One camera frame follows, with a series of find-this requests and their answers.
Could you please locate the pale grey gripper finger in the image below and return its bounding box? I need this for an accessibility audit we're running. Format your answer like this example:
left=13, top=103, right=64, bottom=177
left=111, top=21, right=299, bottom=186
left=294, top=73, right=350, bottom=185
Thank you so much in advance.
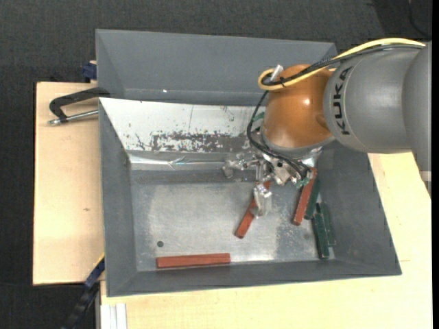
left=261, top=183, right=274, bottom=217
left=252, top=182, right=264, bottom=219

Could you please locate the red-brown flat block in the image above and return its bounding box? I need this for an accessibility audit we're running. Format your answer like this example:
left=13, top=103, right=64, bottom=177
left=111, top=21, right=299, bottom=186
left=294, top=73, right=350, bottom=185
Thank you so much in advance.
left=156, top=252, right=232, bottom=269
left=234, top=180, right=272, bottom=240
left=291, top=167, right=318, bottom=227

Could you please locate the dark green flat block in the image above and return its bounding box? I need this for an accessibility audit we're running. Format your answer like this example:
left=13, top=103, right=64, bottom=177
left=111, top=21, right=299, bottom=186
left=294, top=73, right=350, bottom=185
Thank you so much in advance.
left=311, top=212, right=331, bottom=261
left=304, top=178, right=322, bottom=221
left=318, top=202, right=337, bottom=247

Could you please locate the grey metal bin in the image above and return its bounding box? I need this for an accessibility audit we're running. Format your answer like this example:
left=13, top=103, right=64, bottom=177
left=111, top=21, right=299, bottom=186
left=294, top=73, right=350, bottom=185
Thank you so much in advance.
left=95, top=28, right=403, bottom=297

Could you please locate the pale wood flat board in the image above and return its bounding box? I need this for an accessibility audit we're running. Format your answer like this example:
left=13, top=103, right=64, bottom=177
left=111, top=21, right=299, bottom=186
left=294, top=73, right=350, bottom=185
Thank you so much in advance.
left=32, top=80, right=106, bottom=286

